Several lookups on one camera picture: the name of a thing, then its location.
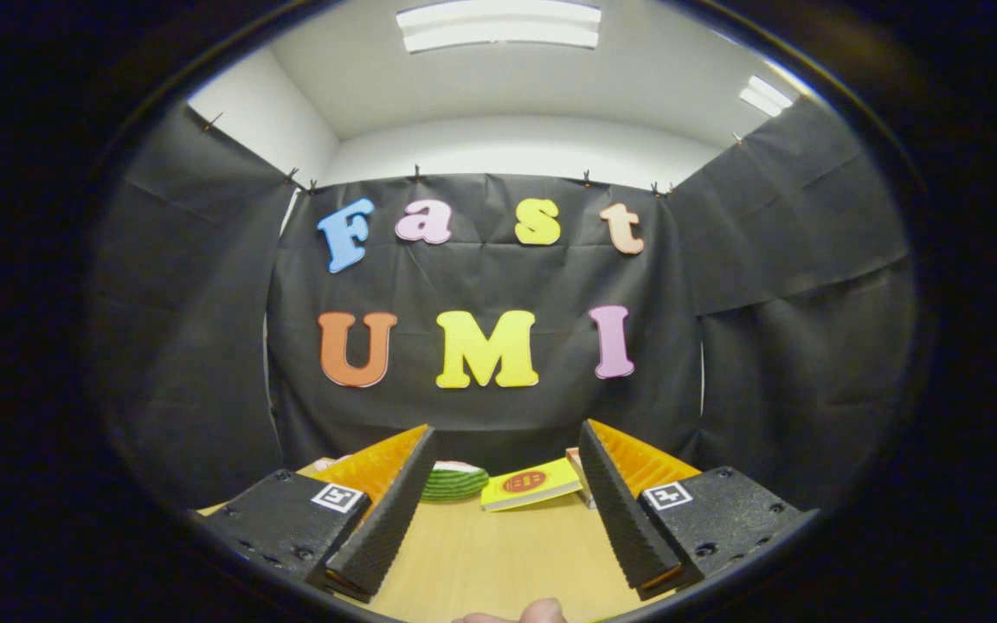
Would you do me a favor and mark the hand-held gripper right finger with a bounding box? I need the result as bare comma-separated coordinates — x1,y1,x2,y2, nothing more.
578,419,804,601

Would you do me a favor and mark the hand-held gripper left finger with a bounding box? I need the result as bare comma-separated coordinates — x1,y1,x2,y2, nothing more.
197,424,439,604

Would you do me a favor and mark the tan book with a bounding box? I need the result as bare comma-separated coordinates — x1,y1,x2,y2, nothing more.
565,446,596,510

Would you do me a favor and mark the watermelon slice plush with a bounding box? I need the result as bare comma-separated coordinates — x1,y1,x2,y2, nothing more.
421,460,491,503

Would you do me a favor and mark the yellow book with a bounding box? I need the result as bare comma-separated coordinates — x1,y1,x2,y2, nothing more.
480,457,584,512

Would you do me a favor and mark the black backdrop cloth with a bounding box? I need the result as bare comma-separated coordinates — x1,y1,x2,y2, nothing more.
87,95,919,511

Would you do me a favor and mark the small ceiling light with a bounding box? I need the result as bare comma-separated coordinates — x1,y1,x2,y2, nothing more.
739,75,795,119

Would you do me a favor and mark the long ceiling light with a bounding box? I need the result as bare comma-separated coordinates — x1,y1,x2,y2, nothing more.
396,0,601,55

